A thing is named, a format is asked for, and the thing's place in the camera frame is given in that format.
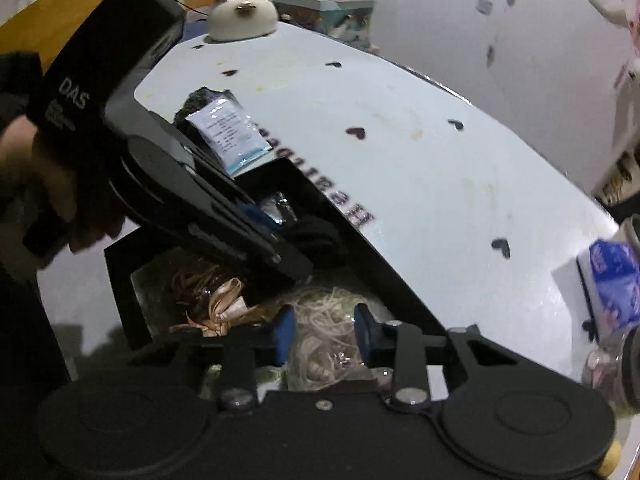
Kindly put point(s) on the glass jar with black lid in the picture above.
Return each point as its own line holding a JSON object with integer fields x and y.
{"x": 615, "y": 375}

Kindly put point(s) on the person's left hand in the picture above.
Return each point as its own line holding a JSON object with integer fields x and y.
{"x": 92, "y": 227}

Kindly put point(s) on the wall switch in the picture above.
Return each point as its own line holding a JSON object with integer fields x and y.
{"x": 484, "y": 6}

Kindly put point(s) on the black cardboard box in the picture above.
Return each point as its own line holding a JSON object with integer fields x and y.
{"x": 385, "y": 280}

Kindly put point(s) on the person's left forearm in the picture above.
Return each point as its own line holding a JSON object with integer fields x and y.
{"x": 17, "y": 85}

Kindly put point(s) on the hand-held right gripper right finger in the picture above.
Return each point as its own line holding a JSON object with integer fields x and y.
{"x": 365, "y": 331}

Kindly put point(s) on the blue tissue packet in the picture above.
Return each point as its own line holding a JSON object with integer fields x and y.
{"x": 612, "y": 280}

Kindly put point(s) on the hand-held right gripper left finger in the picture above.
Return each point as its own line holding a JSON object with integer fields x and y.
{"x": 283, "y": 331}

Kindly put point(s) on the clear packet with white label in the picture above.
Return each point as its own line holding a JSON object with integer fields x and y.
{"x": 227, "y": 132}

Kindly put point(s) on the bear print tote bag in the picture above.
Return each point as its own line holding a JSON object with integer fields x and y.
{"x": 620, "y": 180}

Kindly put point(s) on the cream cat-shaped ornament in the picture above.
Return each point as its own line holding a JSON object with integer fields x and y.
{"x": 242, "y": 17}

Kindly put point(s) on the peach satin bow scrunchie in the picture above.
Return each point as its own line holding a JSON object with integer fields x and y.
{"x": 225, "y": 307}

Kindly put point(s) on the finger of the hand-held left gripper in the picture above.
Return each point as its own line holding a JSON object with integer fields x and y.
{"x": 220, "y": 232}
{"x": 250, "y": 212}

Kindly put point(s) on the dark scrunchie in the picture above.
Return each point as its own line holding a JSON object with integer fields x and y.
{"x": 202, "y": 105}

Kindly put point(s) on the yellow object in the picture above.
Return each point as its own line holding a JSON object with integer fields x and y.
{"x": 612, "y": 457}

